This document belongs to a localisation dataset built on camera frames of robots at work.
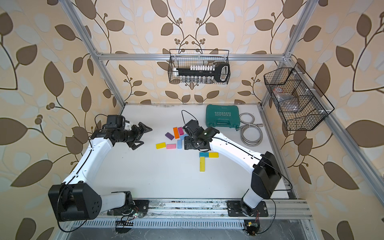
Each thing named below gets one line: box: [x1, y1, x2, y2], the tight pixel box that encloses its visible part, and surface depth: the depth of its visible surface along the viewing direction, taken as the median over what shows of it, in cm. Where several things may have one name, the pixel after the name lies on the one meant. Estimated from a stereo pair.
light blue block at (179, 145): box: [177, 139, 183, 149], surface depth 101 cm
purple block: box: [165, 132, 175, 141], surface depth 104 cm
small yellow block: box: [208, 152, 220, 158], surface depth 93 cm
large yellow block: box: [155, 142, 167, 150], surface depth 100 cm
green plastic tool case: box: [205, 104, 241, 129], surface depth 110 cm
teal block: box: [199, 152, 209, 158], surface depth 94 cm
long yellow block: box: [199, 156, 206, 172], surface depth 91 cm
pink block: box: [166, 144, 177, 149], surface depth 100 cm
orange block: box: [173, 127, 180, 139], surface depth 107 cm
